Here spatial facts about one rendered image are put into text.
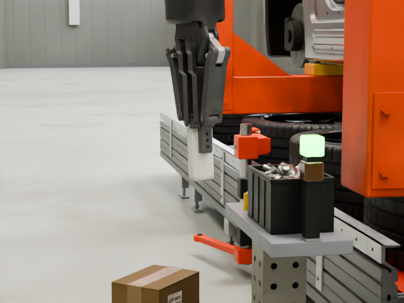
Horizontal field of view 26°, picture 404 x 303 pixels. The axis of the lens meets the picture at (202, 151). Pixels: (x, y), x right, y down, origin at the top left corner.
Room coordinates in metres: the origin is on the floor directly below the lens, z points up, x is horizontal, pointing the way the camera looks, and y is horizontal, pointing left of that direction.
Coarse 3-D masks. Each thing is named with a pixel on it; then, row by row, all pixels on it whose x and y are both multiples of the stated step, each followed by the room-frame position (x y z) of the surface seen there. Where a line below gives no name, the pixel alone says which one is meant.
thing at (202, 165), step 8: (192, 136) 1.10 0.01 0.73; (192, 144) 1.10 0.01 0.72; (192, 152) 1.10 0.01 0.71; (192, 160) 1.10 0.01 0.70; (200, 160) 1.10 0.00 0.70; (208, 160) 1.11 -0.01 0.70; (192, 168) 1.10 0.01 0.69; (200, 168) 1.10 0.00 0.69; (208, 168) 1.11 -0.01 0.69; (192, 176) 1.10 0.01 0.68; (200, 176) 1.10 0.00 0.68; (208, 176) 1.11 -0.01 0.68
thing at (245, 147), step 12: (252, 132) 3.24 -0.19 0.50; (240, 144) 2.98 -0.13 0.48; (252, 144) 2.99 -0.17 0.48; (264, 144) 3.03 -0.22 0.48; (240, 156) 2.98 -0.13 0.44; (252, 156) 2.99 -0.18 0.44; (204, 240) 3.26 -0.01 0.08; (216, 240) 3.22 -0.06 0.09; (228, 252) 3.09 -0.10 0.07; (240, 252) 2.98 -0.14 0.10; (240, 264) 2.99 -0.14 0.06
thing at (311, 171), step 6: (300, 162) 1.72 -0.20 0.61; (306, 162) 1.69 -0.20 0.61; (312, 162) 1.69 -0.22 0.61; (318, 162) 1.70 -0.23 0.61; (300, 168) 1.72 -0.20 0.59; (306, 168) 1.69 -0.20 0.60; (312, 168) 1.69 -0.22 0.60; (318, 168) 1.69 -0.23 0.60; (300, 174) 1.72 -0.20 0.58; (306, 174) 1.69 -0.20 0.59; (312, 174) 1.69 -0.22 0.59; (318, 174) 1.69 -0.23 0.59; (306, 180) 1.69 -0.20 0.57; (312, 180) 1.69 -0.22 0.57; (318, 180) 1.69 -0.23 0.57
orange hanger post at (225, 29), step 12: (228, 0) 3.71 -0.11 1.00; (228, 12) 3.71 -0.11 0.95; (216, 24) 3.70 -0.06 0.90; (228, 24) 3.71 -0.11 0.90; (228, 36) 3.71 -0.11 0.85; (228, 60) 3.71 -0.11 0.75; (228, 72) 3.70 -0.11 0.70; (228, 84) 3.70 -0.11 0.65; (228, 96) 3.70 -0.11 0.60; (228, 108) 3.70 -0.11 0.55
